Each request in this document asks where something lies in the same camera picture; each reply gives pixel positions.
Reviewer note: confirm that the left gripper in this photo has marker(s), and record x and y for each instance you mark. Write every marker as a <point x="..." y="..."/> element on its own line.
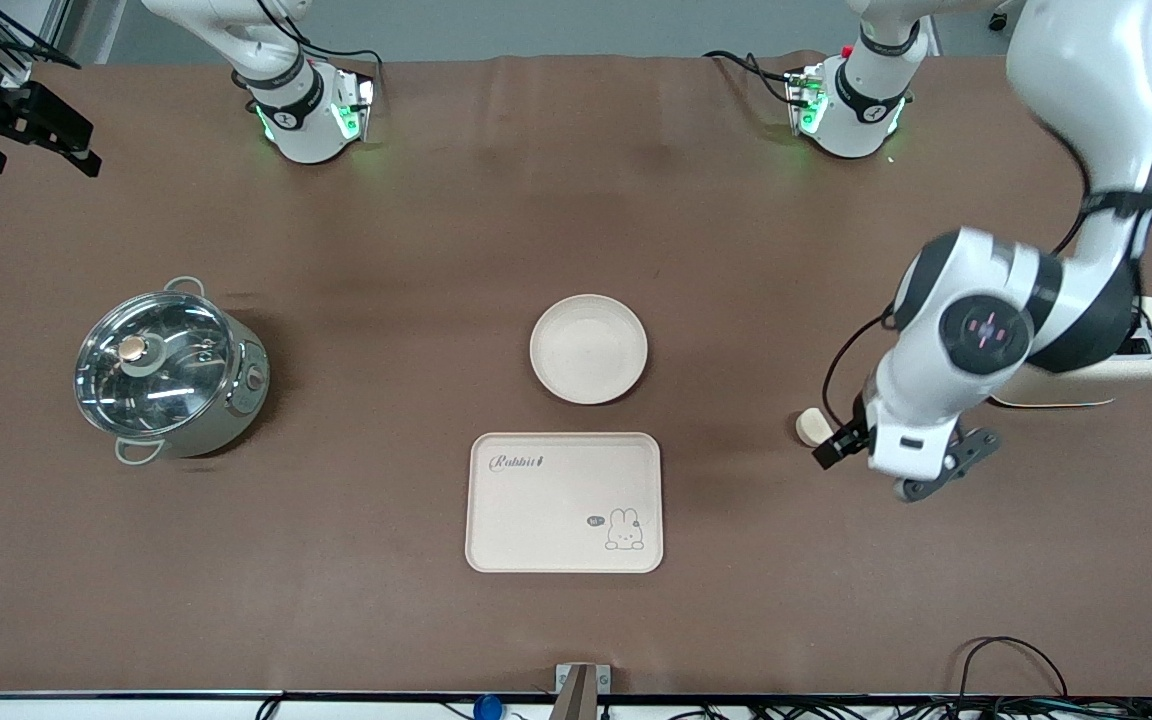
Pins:
<point x="844" y="441"/>

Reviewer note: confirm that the pale steamed bun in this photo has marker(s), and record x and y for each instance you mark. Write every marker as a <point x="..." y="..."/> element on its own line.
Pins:
<point x="812" y="428"/>

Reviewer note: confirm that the beige round plate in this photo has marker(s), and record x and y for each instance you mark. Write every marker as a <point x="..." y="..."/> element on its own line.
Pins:
<point x="588" y="350"/>

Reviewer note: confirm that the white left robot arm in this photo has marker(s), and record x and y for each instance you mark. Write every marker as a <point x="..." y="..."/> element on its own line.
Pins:
<point x="1086" y="80"/>

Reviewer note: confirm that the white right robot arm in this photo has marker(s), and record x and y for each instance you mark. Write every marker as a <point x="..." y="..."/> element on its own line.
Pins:
<point x="301" y="125"/>

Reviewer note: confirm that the glass pot lid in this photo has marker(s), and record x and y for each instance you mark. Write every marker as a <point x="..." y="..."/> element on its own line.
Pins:
<point x="181" y="385"/>

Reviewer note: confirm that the steel pot with glass lid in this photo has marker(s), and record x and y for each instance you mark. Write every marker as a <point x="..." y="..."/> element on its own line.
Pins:
<point x="246" y="395"/>

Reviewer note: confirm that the beige rabbit print tray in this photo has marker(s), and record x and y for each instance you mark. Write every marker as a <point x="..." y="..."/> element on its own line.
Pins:
<point x="536" y="520"/>

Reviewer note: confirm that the blue round knob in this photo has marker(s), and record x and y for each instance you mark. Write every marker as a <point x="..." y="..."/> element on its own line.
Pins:
<point x="487" y="708"/>

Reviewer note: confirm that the aluminium frame profile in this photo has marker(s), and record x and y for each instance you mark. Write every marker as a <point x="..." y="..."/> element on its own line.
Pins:
<point x="86" y="25"/>

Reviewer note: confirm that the grey metal camera bracket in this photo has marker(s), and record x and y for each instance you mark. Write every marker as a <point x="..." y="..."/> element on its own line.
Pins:
<point x="582" y="688"/>

